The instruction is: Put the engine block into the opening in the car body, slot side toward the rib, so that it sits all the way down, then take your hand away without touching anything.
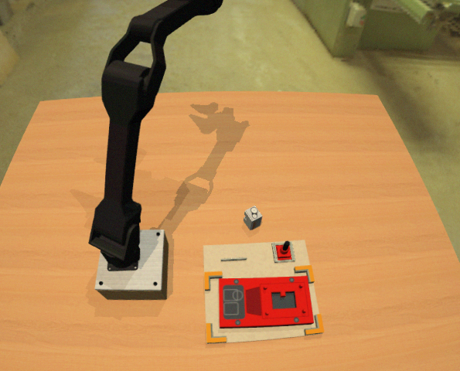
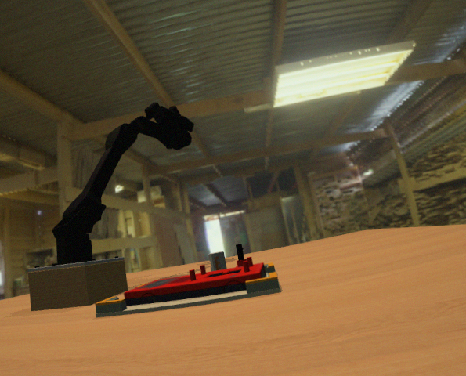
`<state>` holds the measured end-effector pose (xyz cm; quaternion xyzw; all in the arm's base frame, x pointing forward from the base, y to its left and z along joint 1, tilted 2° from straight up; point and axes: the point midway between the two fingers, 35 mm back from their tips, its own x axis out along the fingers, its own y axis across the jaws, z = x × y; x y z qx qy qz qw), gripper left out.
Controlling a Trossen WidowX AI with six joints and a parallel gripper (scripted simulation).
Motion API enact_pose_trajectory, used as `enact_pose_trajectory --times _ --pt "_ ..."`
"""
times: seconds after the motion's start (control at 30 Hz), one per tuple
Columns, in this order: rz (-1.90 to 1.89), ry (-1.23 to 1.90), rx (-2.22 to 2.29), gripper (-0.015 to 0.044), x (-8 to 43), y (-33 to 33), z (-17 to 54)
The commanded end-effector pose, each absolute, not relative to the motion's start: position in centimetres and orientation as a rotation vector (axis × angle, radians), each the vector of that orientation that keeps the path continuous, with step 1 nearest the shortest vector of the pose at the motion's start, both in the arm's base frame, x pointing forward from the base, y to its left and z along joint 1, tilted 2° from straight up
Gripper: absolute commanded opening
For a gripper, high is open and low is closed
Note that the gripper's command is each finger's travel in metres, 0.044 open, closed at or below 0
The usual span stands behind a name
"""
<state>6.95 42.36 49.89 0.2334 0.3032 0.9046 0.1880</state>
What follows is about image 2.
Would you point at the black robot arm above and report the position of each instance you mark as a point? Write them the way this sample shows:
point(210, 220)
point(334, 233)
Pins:
point(72, 241)

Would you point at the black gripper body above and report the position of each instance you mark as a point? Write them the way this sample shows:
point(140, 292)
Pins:
point(150, 111)

